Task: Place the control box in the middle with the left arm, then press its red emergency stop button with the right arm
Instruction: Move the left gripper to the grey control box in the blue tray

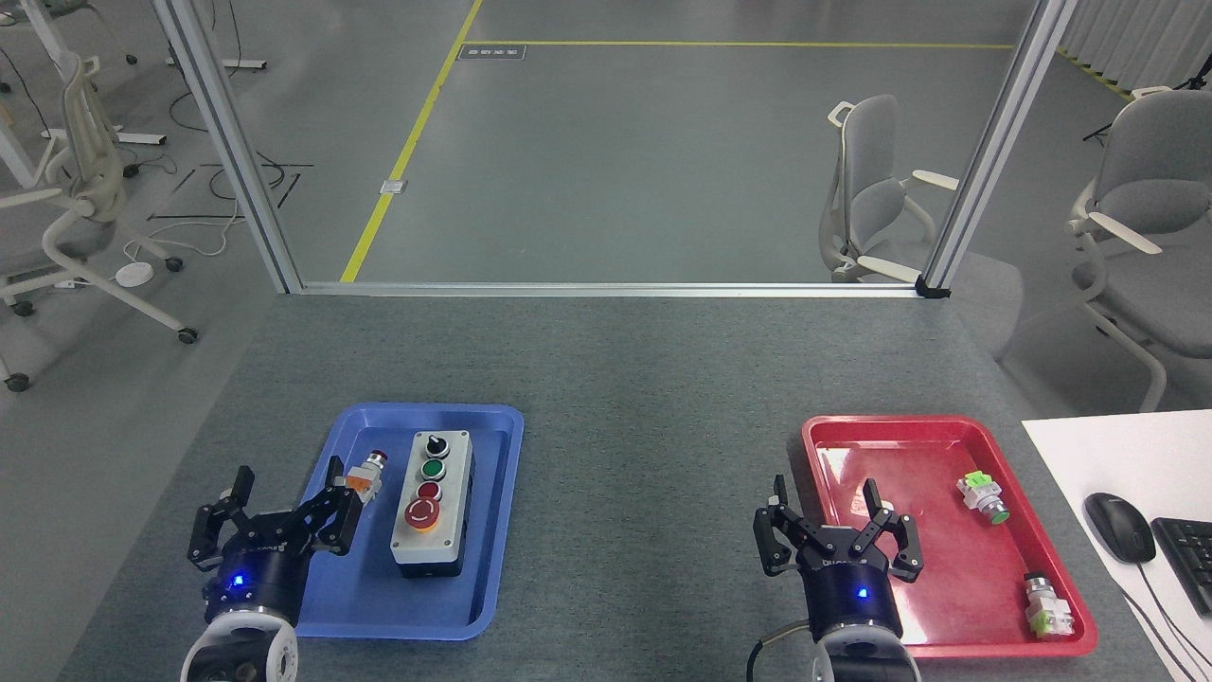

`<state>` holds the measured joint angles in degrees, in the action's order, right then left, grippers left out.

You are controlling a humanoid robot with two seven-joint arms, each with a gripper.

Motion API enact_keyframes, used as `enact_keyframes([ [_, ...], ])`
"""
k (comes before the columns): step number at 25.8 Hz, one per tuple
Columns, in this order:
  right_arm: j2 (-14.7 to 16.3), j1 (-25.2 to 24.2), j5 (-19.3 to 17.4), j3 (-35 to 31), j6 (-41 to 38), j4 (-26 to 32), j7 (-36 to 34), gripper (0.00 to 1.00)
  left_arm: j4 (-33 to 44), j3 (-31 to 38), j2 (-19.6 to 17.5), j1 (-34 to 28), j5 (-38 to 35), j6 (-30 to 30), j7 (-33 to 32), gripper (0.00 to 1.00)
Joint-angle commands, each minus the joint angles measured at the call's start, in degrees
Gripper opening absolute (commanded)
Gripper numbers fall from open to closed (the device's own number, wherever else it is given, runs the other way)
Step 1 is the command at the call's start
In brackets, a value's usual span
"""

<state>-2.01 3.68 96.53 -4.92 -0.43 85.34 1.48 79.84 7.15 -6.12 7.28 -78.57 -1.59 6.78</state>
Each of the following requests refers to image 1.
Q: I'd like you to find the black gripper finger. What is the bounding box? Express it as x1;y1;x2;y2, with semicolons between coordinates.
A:
754;475;811;578
280;458;366;558
187;465;258;572
855;478;927;583

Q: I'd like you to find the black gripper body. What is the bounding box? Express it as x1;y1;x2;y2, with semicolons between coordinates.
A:
793;527;907;647
202;533;311;628

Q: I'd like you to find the grey control box with buttons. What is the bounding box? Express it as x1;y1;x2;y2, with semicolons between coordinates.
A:
389;429;474;580

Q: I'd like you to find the red push button orange block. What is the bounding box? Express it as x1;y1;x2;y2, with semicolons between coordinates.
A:
343;451;390;503

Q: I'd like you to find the silver push button green block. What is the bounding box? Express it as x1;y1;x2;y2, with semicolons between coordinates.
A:
1022;572;1077;638

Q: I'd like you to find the red plastic tray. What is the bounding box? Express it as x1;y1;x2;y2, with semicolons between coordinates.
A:
801;414;1099;660

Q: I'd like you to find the blue plastic tray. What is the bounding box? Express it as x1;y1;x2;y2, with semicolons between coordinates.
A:
258;404;526;642

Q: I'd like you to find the black computer mouse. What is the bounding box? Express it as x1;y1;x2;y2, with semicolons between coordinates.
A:
1083;493;1158;566

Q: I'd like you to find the white desk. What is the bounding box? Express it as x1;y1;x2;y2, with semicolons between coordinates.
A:
1021;409;1212;682

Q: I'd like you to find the black keyboard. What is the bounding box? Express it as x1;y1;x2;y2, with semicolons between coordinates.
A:
1150;517;1212;618

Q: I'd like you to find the grey office chair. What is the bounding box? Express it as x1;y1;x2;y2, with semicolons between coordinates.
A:
818;94;963;285
1067;87;1212;414

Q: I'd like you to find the white mesh office chair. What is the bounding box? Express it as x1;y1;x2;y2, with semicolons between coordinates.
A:
0;52;201;394

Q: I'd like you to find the white curtain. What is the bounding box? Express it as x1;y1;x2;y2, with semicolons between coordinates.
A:
1055;0;1212;93

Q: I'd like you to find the green push button switch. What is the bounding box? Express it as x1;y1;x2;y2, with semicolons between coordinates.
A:
955;471;1012;527

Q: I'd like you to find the black mouse cable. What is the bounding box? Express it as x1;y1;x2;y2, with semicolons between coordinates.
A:
1121;559;1212;679

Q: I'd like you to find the silver aluminium rail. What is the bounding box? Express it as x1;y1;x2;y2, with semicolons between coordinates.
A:
298;280;925;299

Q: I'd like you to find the silver aluminium post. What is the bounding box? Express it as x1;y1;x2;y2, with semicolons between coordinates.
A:
915;0;1079;300
151;0;305;296

